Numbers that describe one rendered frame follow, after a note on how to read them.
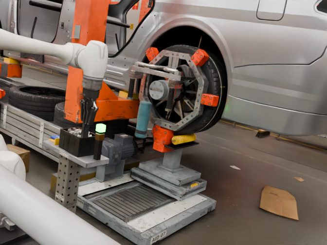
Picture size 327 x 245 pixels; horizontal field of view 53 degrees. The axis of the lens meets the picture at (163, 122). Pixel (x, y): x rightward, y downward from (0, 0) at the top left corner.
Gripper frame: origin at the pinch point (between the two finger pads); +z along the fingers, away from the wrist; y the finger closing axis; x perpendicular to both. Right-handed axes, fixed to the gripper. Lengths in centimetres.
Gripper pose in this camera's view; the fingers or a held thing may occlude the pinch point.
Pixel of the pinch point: (85, 130)
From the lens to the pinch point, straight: 158.4
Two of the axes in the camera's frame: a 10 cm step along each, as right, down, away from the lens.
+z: -2.0, 9.5, 2.5
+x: 7.2, -0.4, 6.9
